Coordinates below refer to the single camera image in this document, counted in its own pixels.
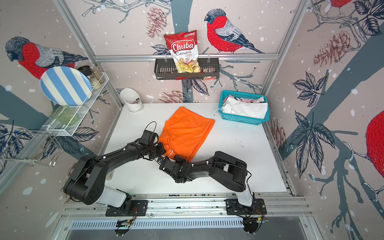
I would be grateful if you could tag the metal wire wall hooks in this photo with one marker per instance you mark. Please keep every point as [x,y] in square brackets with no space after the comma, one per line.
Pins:
[31,147]

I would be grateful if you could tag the red Chuba chips bag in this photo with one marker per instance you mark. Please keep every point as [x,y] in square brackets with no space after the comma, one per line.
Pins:
[183,48]

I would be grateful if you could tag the pink shark print shorts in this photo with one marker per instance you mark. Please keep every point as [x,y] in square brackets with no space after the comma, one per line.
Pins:
[259,100]

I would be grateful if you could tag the blue white striped plate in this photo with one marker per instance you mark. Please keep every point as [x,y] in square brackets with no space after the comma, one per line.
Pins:
[66,86]

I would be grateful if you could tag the clear acrylic wall shelf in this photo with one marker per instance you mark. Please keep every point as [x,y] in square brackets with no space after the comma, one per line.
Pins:
[53,126]

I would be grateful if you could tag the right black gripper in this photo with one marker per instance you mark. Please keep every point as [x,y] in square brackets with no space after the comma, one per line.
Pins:
[178,160]

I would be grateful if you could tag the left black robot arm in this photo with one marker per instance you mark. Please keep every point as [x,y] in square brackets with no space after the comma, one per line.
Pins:
[87,181]

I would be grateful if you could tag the green glass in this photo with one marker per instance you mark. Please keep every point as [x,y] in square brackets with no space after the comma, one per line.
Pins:
[65,116]

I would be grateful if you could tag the aluminium front rail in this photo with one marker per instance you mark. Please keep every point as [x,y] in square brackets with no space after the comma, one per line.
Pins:
[161,206]

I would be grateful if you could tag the white patterned cup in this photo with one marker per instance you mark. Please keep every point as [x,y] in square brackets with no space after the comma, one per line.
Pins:
[132,100]

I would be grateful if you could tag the dark lid spice jar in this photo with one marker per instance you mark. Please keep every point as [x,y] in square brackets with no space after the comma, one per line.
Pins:
[87,71]

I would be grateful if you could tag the black wire wall basket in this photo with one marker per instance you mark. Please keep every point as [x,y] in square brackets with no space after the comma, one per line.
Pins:
[203,69]

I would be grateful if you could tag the teal plastic basket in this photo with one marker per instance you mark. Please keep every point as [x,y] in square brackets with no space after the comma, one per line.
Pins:
[240,119]

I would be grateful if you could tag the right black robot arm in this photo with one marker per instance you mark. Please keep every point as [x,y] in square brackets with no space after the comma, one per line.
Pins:
[227,170]

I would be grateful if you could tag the white cloth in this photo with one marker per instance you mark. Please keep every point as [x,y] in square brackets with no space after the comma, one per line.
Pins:
[253,110]

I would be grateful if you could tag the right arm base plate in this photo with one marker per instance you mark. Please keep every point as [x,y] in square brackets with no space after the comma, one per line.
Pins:
[233,207]

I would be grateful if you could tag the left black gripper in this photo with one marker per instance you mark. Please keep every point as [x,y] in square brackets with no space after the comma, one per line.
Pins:
[162,150]

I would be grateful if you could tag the orange cloth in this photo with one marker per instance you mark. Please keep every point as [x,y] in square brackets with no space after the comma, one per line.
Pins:
[184,134]

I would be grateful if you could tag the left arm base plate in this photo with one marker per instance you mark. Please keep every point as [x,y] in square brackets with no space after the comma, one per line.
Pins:
[130,208]

